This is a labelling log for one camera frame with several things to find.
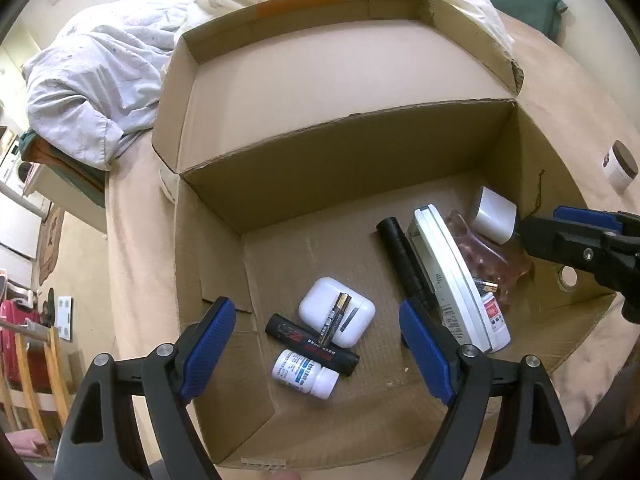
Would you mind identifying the black flashlight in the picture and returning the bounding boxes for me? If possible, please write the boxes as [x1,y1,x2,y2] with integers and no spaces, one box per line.
[376,217,437,313]

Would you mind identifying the white power adapter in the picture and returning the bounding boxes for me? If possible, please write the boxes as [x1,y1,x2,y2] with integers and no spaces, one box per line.
[470,186,518,245]

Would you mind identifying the wooden chair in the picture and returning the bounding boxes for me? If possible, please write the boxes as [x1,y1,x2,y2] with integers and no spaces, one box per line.
[0,318,74,443]

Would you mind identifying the white earbuds case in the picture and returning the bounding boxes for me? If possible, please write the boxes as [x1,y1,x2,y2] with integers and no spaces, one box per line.
[298,278,376,349]

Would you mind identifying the white jar brown lid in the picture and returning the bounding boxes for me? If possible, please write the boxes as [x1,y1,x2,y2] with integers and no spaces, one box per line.
[602,140,639,194]

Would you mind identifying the white pill bottle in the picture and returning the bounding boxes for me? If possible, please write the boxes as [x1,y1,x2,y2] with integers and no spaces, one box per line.
[271,350,340,400]

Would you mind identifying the white grey duvet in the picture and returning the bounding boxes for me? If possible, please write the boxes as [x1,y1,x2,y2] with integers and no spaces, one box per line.
[23,0,208,171]

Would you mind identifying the white remote case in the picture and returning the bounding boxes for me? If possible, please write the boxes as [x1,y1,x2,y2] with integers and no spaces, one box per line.
[408,204,492,352]

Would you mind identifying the black gold battery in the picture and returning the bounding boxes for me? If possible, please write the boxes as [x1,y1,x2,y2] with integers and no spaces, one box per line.
[474,278,498,294]
[318,292,352,347]

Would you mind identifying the black red lip balm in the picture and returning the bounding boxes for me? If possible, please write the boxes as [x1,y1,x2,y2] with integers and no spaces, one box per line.
[265,313,360,376]

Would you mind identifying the brown cardboard box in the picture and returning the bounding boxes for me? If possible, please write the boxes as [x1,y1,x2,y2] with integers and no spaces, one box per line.
[150,0,618,470]

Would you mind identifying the white red small tube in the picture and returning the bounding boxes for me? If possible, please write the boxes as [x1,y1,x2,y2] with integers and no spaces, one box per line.
[482,292,511,352]

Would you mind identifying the brown patterned rug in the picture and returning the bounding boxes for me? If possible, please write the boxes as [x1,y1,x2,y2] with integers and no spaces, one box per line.
[38,205,65,285]

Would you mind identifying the red suitcase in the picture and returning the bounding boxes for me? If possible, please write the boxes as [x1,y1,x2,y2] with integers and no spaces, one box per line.
[0,299,54,391]

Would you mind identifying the clear pink plastic bag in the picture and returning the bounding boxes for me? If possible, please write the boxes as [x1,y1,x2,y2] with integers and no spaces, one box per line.
[445,210,533,307]

